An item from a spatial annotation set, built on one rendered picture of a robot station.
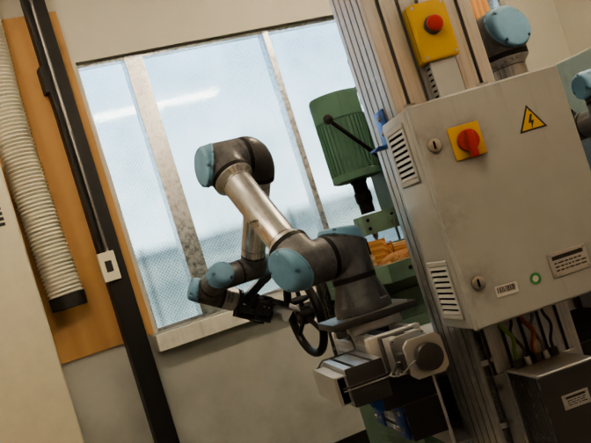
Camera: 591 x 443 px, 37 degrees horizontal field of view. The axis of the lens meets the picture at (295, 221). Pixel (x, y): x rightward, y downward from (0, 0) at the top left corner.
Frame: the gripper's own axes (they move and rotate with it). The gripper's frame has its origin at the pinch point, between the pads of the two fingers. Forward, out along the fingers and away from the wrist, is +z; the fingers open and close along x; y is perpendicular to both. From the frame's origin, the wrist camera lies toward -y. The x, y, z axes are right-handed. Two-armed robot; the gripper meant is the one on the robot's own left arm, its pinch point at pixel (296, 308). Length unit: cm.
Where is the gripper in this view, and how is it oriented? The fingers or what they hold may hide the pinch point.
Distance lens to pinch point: 287.4
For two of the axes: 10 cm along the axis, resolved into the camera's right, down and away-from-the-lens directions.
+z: 9.2, 2.5, 3.0
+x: 3.4, -1.5, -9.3
